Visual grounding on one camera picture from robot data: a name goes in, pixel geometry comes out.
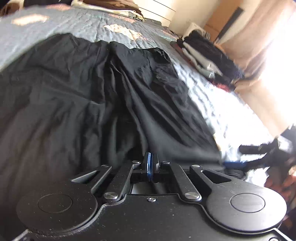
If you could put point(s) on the wooden cabinet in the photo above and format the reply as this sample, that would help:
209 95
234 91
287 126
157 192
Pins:
219 23

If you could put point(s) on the white fan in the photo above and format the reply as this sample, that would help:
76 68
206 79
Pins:
193 29

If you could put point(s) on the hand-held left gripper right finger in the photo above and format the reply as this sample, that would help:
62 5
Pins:
154 169

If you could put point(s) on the beige curtain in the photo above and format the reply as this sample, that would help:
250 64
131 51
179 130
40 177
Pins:
259 34

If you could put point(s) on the white bed headboard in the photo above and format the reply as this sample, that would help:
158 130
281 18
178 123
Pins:
157 9

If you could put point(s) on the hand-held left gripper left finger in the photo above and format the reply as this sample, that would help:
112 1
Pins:
148 169

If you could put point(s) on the person's right hand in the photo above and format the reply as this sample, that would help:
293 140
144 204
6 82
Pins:
282 183

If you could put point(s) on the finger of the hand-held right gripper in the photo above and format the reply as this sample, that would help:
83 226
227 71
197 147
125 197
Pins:
252 149
233 165

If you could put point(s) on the stack of folded dark clothes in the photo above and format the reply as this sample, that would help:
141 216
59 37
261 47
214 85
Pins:
208 51

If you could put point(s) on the stack of folded brown clothes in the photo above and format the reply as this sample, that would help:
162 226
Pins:
111 5

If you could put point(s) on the black pants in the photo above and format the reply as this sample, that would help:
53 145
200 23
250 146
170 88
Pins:
92 104

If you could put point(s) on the grey fish print blanket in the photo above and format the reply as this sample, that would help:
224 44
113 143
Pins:
69 25

